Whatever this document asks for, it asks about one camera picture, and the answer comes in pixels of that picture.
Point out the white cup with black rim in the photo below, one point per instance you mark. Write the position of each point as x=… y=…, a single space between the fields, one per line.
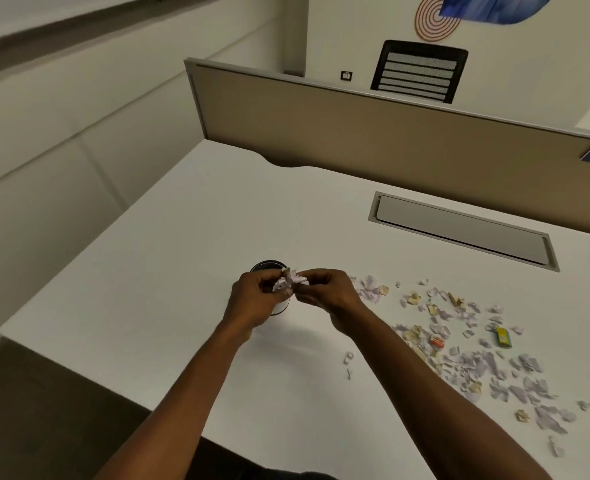
x=281 y=305

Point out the pile of torn paper scraps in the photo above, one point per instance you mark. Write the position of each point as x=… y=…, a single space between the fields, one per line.
x=475 y=364

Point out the person's dark clothing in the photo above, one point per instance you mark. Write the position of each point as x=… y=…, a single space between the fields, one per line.
x=295 y=474

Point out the white paper scraps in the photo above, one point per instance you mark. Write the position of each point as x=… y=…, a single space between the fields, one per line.
x=289 y=280

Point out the person's right forearm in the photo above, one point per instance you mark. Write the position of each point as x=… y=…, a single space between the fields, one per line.
x=440 y=409

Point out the person's left forearm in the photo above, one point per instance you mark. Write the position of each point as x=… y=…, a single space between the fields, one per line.
x=175 y=409

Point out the beige desk partition panel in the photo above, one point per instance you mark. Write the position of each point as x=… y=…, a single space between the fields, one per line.
x=400 y=144

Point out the small orange red wrapper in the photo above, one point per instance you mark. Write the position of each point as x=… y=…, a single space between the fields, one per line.
x=437 y=341

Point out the person's right hand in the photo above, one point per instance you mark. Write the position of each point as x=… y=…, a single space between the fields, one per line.
x=340 y=299

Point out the person's left hand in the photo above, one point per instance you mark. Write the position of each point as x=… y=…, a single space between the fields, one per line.
x=247 y=304

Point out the person's left thumb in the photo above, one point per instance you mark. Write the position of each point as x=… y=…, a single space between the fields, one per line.
x=271 y=278

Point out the person's right thumb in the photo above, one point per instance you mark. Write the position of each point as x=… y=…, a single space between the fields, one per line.
x=309 y=290

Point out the small yellow green packet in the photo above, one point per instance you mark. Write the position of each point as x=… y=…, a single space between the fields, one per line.
x=503 y=337

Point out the black wall socket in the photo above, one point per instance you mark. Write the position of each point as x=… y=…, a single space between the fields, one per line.
x=346 y=75

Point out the orange concentric circles wall decal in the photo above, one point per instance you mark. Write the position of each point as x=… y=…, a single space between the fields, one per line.
x=431 y=20

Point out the black mesh office chair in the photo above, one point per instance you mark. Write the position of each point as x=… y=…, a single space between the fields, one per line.
x=417 y=70

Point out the blue wall decal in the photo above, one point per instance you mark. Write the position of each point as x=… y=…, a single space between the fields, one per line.
x=495 y=5

